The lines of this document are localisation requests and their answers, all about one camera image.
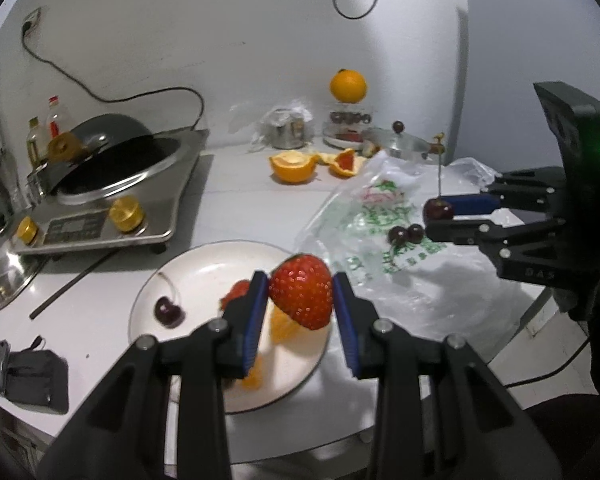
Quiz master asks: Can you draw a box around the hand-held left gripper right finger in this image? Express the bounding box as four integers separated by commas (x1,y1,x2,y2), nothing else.
331,272,563,480

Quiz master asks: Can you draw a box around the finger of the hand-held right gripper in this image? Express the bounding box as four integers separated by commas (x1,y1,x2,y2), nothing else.
425,217,568,266
447,167,568,218

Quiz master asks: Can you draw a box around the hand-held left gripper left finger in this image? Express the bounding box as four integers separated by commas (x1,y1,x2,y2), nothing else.
37,270,270,480

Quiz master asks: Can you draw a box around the orange slice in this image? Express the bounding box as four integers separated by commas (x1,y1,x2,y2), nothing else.
269,305,301,345

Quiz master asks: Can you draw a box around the red strawberry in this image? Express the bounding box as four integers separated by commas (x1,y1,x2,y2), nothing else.
220,280,252,312
268,254,334,331

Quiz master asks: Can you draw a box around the clear printed plastic bag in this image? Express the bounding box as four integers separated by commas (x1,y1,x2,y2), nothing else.
294,150,546,356

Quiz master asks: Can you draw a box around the small orange piece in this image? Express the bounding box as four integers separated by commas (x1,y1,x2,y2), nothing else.
240,355,264,392

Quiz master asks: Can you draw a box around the white round plate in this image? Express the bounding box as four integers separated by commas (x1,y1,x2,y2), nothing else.
128,240,332,415

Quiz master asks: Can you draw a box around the reddish orange peel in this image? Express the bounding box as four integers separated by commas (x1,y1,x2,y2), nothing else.
328,148,368,179

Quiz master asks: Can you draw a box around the glass fruit dish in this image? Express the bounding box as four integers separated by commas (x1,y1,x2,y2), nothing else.
322,105,377,149

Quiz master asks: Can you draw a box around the cluster of dark cherries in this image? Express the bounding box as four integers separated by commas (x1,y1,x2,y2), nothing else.
330,111,372,126

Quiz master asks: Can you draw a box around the hollow orange half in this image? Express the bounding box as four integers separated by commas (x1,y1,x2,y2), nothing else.
269,150,320,186

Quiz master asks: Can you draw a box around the whole orange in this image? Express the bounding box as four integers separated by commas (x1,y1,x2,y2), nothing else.
329,68,369,106

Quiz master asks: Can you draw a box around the black chopstick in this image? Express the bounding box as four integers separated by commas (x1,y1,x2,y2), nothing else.
29,251,120,320

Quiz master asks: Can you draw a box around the steel induction cooker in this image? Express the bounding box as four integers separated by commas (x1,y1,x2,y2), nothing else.
10,127,211,256

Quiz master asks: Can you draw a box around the steel cup in plastic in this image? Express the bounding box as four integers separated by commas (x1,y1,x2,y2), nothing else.
229,99,317,154

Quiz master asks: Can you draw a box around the black pouch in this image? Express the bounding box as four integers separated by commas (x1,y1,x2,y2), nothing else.
5,336,70,415

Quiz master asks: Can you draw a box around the dark clothing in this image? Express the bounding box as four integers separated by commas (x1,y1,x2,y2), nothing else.
522,390,600,480

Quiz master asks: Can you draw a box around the round pot lid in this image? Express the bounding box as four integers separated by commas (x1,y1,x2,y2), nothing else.
0,232,46,313

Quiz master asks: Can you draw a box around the red cap bottle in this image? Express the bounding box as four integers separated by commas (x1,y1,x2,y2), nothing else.
46,95,66,141

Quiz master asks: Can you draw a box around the oil bottle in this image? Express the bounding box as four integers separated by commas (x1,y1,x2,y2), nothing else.
26,117,46,168

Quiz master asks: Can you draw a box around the thin black cable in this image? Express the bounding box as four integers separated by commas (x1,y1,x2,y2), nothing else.
502,335,593,391

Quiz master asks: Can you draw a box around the dark wok with wooden handle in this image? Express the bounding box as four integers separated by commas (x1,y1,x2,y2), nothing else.
27,114,183,196

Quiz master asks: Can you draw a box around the black power cable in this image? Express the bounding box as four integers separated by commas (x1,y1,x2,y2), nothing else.
21,30,204,128

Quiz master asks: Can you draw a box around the white wall socket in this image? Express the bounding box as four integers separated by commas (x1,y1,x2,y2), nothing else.
22,7,43,35

